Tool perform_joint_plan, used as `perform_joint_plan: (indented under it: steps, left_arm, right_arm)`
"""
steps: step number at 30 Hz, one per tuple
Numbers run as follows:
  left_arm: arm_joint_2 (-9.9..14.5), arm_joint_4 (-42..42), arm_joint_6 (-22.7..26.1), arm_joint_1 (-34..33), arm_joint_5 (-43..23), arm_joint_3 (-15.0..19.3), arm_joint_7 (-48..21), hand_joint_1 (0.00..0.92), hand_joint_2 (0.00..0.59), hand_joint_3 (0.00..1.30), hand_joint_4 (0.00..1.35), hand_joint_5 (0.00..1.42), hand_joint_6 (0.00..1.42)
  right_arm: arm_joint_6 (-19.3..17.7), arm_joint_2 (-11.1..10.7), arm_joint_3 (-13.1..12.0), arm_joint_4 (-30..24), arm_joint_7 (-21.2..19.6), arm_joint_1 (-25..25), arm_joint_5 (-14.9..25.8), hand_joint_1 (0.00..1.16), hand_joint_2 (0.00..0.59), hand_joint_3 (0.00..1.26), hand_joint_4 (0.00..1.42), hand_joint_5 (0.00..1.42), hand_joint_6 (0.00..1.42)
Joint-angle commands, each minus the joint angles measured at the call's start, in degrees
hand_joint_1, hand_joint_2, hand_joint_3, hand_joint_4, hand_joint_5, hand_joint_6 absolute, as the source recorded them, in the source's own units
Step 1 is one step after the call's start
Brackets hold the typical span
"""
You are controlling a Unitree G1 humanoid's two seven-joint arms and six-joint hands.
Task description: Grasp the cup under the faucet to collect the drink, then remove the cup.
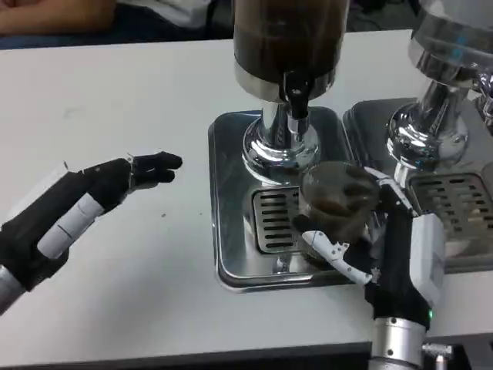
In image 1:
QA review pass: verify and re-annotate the chrome dispenser tap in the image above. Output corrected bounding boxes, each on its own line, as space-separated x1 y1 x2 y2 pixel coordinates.
472 63 493 136

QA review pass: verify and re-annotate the chrome drink dispenser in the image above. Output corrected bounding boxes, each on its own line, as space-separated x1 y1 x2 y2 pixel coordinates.
387 0 493 187

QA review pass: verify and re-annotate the slotted steel drip grid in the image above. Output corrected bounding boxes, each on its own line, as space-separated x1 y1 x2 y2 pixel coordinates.
250 187 311 256
407 171 493 243

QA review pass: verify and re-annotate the black dispenser tap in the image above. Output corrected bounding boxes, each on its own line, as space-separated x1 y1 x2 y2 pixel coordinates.
283 71 311 119

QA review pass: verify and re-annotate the steel drip tray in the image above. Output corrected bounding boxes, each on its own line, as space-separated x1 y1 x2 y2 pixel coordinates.
341 98 493 275
207 107 382 294

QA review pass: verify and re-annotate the clear ribbed glass cup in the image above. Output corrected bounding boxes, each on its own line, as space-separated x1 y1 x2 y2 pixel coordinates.
300 161 383 267

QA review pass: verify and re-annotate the drink dispenser with dark tank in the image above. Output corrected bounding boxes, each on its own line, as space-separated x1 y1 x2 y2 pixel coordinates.
233 0 350 187

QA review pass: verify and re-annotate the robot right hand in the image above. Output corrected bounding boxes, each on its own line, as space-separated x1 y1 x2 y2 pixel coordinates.
293 167 446 332

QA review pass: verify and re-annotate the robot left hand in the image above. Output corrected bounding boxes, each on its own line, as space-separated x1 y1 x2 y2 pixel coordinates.
0 151 183 294

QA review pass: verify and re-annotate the person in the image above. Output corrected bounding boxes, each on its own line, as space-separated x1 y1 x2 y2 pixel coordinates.
114 0 219 39

